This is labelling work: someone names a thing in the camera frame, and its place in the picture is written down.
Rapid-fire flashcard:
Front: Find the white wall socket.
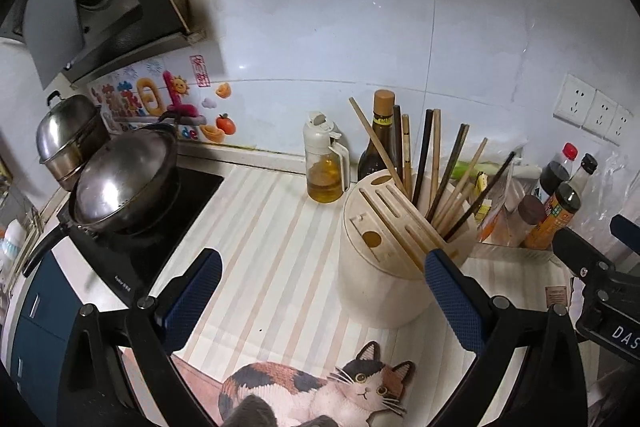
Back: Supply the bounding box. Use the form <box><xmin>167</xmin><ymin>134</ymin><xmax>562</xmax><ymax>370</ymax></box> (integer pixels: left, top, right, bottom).
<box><xmin>553</xmin><ymin>73</ymin><xmax>597</xmax><ymax>128</ymax></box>
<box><xmin>604</xmin><ymin>104</ymin><xmax>636</xmax><ymax>146</ymax></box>
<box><xmin>581</xmin><ymin>90</ymin><xmax>621</xmax><ymax>139</ymax></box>

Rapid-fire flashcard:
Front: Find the small brown jar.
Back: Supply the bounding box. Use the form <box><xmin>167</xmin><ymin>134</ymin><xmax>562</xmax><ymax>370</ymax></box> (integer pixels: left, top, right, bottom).
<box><xmin>516</xmin><ymin>194</ymin><xmax>547</xmax><ymax>229</ymax></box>

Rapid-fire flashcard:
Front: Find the red stamp wall sticker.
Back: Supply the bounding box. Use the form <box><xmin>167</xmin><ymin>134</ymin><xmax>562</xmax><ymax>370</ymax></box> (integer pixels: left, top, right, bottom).
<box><xmin>188</xmin><ymin>55</ymin><xmax>209</xmax><ymax>88</ymax></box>

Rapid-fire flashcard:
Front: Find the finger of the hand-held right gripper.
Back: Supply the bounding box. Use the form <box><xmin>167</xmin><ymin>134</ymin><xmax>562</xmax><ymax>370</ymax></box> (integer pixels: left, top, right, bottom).
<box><xmin>551</xmin><ymin>227</ymin><xmax>617</xmax><ymax>282</ymax></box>
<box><xmin>610</xmin><ymin>214</ymin><xmax>640</xmax><ymax>254</ymax></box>

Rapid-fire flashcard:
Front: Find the cat-print striped mat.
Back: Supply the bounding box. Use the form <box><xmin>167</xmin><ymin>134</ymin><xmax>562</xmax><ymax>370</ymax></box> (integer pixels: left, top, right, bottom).
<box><xmin>115</xmin><ymin>167</ymin><xmax>576</xmax><ymax>427</ymax></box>

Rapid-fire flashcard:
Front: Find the cream utensil holder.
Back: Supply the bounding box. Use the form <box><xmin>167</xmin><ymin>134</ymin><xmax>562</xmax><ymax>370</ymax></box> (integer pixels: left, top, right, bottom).
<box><xmin>336</xmin><ymin>174</ymin><xmax>484</xmax><ymax>329</ymax></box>

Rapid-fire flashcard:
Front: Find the colourful wall sticker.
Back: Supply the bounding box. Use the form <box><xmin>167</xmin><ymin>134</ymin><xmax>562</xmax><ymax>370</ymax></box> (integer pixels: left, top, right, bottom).
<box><xmin>87</xmin><ymin>61</ymin><xmax>207</xmax><ymax>142</ymax></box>

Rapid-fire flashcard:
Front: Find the dark bottle black cap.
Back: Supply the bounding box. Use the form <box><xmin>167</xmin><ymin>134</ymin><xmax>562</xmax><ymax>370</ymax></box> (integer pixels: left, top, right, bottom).
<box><xmin>569</xmin><ymin>153</ymin><xmax>599</xmax><ymax>188</ymax></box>

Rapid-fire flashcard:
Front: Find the black induction cooktop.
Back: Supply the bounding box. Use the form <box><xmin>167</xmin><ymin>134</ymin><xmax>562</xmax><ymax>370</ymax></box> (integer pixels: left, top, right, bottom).
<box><xmin>65</xmin><ymin>167</ymin><xmax>225</xmax><ymax>304</ymax></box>

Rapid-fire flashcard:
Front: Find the blue cabinet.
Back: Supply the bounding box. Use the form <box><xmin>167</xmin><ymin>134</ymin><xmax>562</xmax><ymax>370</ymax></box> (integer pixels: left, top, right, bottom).
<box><xmin>9</xmin><ymin>251</ymin><xmax>85</xmax><ymax>410</ymax></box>

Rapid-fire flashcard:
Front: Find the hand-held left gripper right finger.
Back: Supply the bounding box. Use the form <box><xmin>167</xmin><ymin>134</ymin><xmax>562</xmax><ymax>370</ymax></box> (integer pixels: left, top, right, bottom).
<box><xmin>424</xmin><ymin>249</ymin><xmax>591</xmax><ymax>427</ymax></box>

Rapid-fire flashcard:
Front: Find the dark bottle red cap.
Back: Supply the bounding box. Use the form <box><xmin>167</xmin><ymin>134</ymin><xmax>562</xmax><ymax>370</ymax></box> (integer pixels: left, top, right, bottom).
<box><xmin>538</xmin><ymin>142</ymin><xmax>579</xmax><ymax>204</ymax></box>

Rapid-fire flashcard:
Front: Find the dark sauce bottle brown cap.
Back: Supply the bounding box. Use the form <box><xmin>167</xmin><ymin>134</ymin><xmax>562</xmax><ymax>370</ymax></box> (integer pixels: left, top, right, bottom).
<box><xmin>357</xmin><ymin>89</ymin><xmax>402</xmax><ymax>184</ymax></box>

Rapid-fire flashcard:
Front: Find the bunch of assorted chopsticks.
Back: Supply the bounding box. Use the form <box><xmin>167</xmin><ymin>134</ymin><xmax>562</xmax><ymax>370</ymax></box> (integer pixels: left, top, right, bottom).
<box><xmin>349</xmin><ymin>97</ymin><xmax>517</xmax><ymax>242</ymax></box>

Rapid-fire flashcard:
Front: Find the steel wok lid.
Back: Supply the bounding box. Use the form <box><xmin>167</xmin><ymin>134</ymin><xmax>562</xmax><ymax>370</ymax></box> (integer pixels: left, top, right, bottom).
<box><xmin>74</xmin><ymin>133</ymin><xmax>179</xmax><ymax>229</ymax></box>

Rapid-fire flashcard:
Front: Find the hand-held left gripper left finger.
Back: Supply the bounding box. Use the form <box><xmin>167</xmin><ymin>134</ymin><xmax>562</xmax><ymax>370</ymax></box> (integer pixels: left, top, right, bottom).
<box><xmin>56</xmin><ymin>248</ymin><xmax>223</xmax><ymax>427</ymax></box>

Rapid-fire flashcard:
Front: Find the orange label jar black lid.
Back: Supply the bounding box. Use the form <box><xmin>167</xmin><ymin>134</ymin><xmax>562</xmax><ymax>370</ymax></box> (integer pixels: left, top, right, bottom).
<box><xmin>524</xmin><ymin>182</ymin><xmax>584</xmax><ymax>251</ymax></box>

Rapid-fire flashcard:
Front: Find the glass oil dispenser white lid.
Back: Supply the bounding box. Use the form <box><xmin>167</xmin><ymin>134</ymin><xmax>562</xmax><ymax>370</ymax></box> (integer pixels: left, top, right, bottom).
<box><xmin>302</xmin><ymin>111</ymin><xmax>351</xmax><ymax>204</ymax></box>

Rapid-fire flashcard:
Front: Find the steel steamer pot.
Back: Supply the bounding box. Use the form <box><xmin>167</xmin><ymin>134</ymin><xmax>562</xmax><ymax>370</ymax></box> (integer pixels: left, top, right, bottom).
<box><xmin>35</xmin><ymin>90</ymin><xmax>110</xmax><ymax>190</ymax></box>

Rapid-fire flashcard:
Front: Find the green leek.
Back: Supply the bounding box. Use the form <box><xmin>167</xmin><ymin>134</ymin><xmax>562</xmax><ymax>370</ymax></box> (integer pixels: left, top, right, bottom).
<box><xmin>450</xmin><ymin>159</ymin><xmax>522</xmax><ymax>180</ymax></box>

